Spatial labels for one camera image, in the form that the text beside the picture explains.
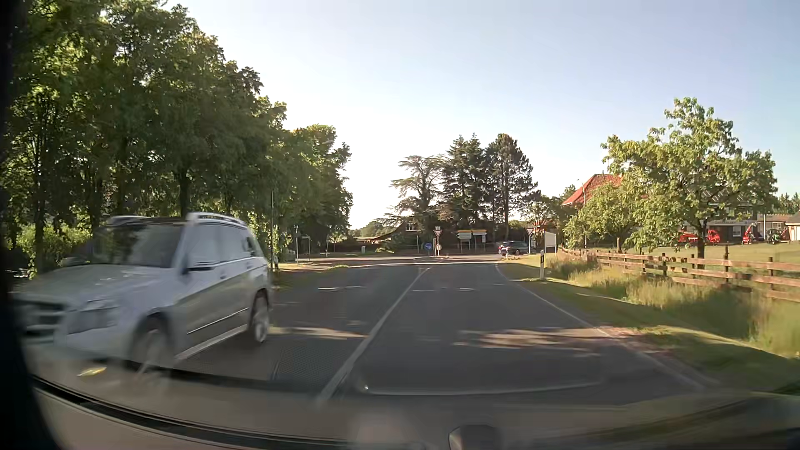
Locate brick house behind trees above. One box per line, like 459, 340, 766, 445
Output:
356, 220, 423, 253

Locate group of dark conifers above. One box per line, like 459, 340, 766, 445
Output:
384, 132, 540, 241

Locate road markings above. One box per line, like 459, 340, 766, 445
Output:
315, 261, 710, 404

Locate grass verge with trees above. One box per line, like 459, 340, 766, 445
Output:
272, 253, 351, 290

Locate grey asphalt road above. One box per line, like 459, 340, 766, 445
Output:
169, 254, 720, 407

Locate car's own bonnet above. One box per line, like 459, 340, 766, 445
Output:
25, 359, 800, 450

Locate red-roofed building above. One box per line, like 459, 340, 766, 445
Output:
560, 173, 626, 208

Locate small green tree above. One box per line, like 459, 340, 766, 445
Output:
564, 182, 645, 253

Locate silver suv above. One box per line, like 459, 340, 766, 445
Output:
11, 212, 273, 375

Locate row of trees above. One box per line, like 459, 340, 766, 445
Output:
0, 0, 354, 276

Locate broad green tree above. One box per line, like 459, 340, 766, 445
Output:
601, 97, 779, 260

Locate red farm machines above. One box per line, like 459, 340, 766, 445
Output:
678, 224, 791, 246

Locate low dark building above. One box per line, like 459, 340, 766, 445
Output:
684, 211, 800, 245

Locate wooden rail fence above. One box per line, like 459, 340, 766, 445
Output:
558, 245, 800, 305

